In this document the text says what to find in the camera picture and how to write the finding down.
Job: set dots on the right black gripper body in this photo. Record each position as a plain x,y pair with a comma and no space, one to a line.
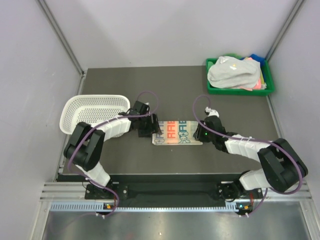
203,136

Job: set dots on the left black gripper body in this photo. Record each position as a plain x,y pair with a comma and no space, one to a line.
145,115

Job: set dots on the colourful rabbit print towel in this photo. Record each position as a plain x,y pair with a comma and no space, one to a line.
176,133

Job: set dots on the grey white towel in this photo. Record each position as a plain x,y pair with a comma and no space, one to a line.
231,73

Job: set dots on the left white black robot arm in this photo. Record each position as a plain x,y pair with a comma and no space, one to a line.
84,147

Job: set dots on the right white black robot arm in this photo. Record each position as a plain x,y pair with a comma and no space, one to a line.
282,170

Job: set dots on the white perforated plastic basket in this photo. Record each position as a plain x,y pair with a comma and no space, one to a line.
91,109

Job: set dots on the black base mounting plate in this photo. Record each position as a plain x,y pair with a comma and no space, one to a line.
152,191

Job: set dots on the pink striped towel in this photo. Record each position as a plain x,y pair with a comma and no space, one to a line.
260,85

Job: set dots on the green plastic bin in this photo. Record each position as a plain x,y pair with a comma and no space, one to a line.
268,78

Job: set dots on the green cloth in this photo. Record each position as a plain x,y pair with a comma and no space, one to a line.
234,55

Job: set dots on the blue cloth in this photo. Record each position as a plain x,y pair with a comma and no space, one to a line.
257,58

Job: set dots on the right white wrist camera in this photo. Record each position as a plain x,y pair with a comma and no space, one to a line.
211,112

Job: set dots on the grey slotted cable duct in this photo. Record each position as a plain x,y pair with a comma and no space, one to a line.
60,206

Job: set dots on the aluminium frame rail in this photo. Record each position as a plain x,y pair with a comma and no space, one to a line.
63,191

